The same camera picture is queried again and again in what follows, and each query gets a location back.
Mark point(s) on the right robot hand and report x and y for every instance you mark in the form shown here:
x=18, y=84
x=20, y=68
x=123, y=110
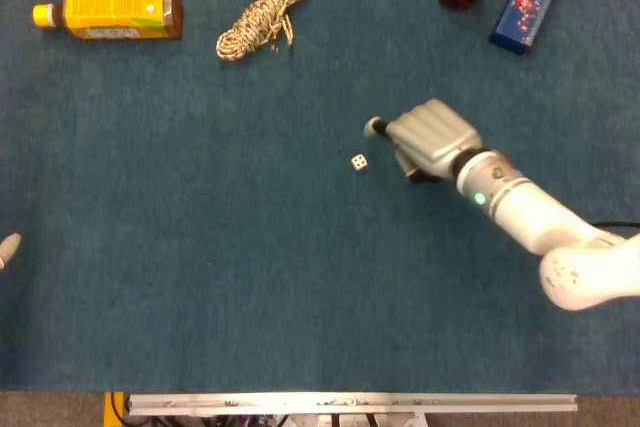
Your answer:
x=430, y=139

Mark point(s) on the small white die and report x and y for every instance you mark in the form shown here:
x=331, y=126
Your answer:
x=359, y=162

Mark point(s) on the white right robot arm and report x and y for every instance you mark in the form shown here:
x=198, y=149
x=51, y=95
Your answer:
x=545, y=227

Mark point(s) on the blue rectangular printed box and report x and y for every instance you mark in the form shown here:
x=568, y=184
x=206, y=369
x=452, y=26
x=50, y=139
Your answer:
x=531, y=1

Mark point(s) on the teal felt table mat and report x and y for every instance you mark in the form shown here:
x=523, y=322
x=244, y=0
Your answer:
x=200, y=222

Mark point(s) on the yellow label tea bottle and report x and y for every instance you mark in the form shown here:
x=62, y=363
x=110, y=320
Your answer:
x=117, y=12

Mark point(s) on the aluminium profile rail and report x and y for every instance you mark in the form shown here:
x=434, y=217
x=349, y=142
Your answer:
x=350, y=403

